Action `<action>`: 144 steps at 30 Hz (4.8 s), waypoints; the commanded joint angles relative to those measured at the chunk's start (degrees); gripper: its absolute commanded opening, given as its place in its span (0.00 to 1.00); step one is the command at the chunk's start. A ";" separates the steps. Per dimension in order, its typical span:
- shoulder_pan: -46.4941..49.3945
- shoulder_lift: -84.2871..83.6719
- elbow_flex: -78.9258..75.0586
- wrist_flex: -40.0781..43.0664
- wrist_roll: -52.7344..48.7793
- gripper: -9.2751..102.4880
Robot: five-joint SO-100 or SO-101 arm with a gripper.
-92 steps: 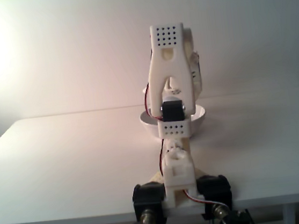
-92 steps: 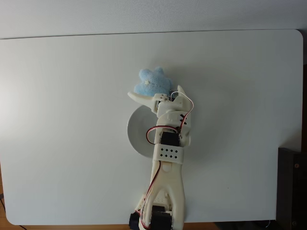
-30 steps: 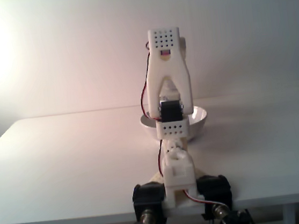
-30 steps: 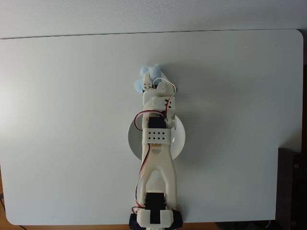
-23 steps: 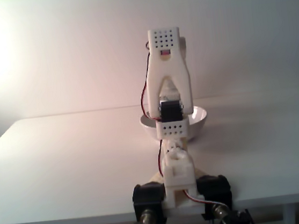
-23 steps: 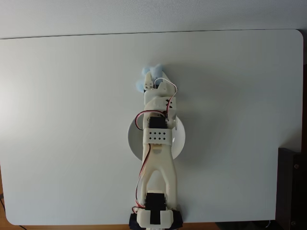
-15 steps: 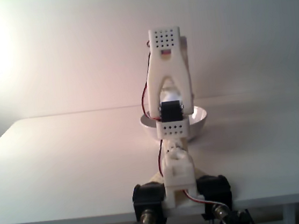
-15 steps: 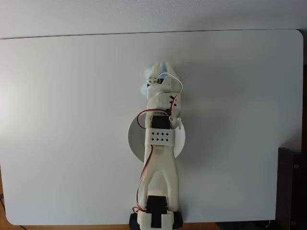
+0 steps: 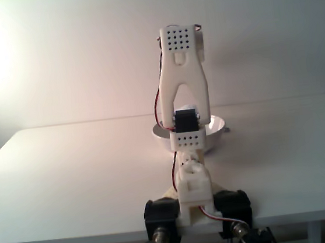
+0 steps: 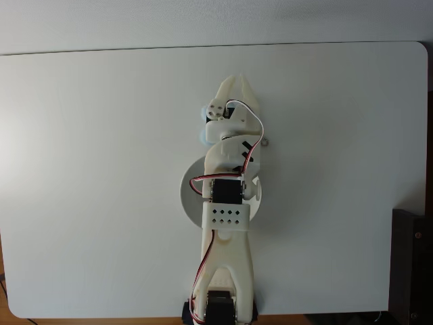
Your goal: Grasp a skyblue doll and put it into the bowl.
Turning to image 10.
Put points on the white round bowl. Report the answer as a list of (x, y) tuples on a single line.
[(191, 203)]

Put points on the black table clamp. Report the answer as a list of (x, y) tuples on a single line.
[(186, 315), (256, 311)]

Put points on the dark brown cabinet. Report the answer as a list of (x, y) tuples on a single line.
[(412, 271)]

